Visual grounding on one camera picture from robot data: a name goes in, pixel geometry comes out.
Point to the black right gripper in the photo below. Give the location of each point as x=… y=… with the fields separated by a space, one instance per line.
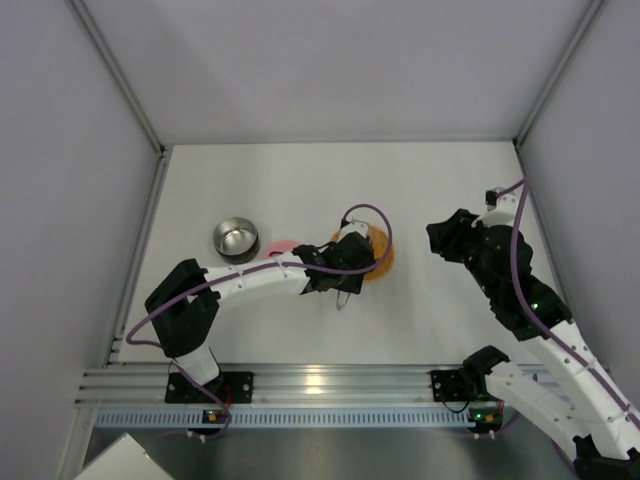
x=447 y=238

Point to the steel bowl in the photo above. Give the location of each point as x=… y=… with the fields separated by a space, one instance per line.
x=236 y=240

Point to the orange woven plate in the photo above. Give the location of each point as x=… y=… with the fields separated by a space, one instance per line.
x=364 y=250

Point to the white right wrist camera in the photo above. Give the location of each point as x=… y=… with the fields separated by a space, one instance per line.
x=504 y=212

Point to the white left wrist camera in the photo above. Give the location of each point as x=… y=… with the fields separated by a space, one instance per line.
x=349 y=226

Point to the pink round lid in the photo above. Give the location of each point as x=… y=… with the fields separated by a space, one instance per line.
x=279 y=248

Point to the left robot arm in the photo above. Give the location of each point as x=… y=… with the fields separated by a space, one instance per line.
x=184 y=305

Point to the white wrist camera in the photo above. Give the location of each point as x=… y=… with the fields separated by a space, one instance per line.
x=504 y=212
x=349 y=226

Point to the slotted cable duct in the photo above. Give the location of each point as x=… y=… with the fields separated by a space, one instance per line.
x=298 y=417

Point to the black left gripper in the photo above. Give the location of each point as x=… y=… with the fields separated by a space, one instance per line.
x=351 y=273

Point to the white box corner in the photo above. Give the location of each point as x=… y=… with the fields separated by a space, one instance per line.
x=123 y=459

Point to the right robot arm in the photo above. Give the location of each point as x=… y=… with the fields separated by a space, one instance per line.
x=594 y=425

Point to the aluminium rail base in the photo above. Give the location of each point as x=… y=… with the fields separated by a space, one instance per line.
x=274 y=385

